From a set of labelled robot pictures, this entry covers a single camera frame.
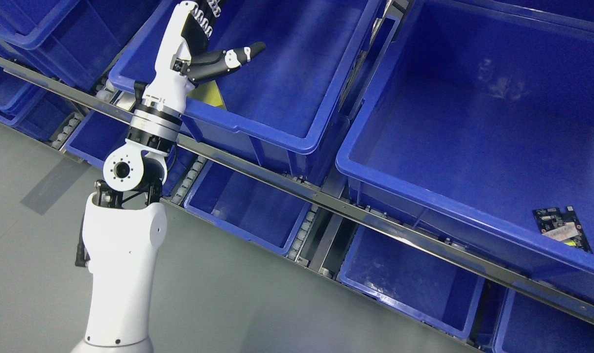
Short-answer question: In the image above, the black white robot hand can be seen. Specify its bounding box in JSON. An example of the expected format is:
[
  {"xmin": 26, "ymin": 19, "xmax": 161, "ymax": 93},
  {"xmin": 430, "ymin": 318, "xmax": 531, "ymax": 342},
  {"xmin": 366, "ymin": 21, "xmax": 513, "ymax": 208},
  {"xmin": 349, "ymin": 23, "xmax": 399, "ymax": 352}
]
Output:
[{"xmin": 135, "ymin": 0, "xmax": 267, "ymax": 102}]

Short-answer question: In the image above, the yellow foam block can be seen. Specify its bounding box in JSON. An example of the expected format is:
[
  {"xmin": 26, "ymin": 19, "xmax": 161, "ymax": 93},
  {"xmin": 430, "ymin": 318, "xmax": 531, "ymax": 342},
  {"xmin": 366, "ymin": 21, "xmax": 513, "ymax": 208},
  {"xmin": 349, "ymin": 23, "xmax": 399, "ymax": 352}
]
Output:
[{"xmin": 187, "ymin": 80, "xmax": 227, "ymax": 110}]

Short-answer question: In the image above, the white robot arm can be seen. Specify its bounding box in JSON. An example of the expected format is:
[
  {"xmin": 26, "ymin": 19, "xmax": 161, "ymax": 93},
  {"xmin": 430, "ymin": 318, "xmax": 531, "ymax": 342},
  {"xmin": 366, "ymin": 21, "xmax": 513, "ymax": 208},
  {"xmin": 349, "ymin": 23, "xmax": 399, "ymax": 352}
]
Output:
[{"xmin": 73, "ymin": 73, "xmax": 192, "ymax": 353}]

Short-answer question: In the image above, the metal roller shelf rack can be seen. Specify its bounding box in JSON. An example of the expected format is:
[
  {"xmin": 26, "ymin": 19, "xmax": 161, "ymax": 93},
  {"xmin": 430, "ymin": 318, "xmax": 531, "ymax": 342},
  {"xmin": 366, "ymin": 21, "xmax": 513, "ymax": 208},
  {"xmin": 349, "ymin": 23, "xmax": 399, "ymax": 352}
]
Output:
[{"xmin": 0, "ymin": 57, "xmax": 594, "ymax": 326}]

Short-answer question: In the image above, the blue bin lower middle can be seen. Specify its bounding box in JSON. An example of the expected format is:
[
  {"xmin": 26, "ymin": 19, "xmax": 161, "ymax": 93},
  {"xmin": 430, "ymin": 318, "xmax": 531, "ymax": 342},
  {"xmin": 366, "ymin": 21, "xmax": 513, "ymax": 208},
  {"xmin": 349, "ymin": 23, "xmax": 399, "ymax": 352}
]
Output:
[{"xmin": 182, "ymin": 161, "xmax": 311, "ymax": 255}]

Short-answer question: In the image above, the blue bin top left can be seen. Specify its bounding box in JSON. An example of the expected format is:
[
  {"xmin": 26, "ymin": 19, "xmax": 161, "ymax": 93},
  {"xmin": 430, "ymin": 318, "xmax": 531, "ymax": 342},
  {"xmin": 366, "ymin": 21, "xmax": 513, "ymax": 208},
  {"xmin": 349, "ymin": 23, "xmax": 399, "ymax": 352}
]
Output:
[{"xmin": 0, "ymin": 0, "xmax": 159, "ymax": 90}]

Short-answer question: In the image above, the large blue bin centre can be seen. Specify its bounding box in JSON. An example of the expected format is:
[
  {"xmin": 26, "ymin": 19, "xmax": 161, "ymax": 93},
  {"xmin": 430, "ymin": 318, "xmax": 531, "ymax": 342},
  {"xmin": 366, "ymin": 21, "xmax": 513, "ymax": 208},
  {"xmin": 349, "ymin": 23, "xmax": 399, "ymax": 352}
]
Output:
[{"xmin": 108, "ymin": 0, "xmax": 391, "ymax": 184}]

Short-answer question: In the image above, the large blue bin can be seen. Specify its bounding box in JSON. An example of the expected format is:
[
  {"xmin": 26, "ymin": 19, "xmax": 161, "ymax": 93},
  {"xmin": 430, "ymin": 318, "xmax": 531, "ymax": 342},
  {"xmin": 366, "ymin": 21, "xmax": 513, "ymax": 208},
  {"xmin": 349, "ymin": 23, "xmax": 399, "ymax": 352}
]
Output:
[
  {"xmin": 336, "ymin": 0, "xmax": 594, "ymax": 304},
  {"xmin": 108, "ymin": 0, "xmax": 391, "ymax": 184}
]

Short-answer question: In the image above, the large blue bin right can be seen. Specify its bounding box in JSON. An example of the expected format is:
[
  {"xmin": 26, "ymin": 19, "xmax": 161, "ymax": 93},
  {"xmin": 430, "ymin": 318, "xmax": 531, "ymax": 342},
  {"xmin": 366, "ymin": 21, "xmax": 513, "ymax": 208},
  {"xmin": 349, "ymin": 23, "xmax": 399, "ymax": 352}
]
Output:
[{"xmin": 336, "ymin": 0, "xmax": 594, "ymax": 304}]

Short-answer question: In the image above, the blue bin lower right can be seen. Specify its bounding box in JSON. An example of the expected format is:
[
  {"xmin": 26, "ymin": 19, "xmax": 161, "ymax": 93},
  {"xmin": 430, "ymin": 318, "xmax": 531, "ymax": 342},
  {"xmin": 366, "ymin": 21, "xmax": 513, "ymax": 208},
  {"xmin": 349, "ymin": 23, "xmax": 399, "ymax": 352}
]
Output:
[{"xmin": 337, "ymin": 226, "xmax": 485, "ymax": 340}]

